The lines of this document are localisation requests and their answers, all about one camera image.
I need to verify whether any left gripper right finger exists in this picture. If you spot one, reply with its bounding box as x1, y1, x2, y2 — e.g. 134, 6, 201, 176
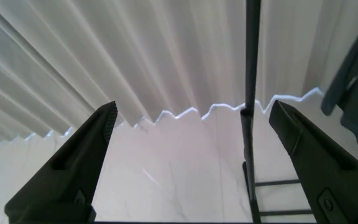
268, 99, 358, 222

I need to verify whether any white curtain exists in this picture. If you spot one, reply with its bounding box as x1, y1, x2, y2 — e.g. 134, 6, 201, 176
0, 0, 358, 146

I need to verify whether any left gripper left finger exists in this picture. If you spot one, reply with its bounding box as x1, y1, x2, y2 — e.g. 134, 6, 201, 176
4, 100, 119, 222

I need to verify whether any black clothes rack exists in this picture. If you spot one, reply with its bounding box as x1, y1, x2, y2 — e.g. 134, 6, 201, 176
239, 0, 314, 222

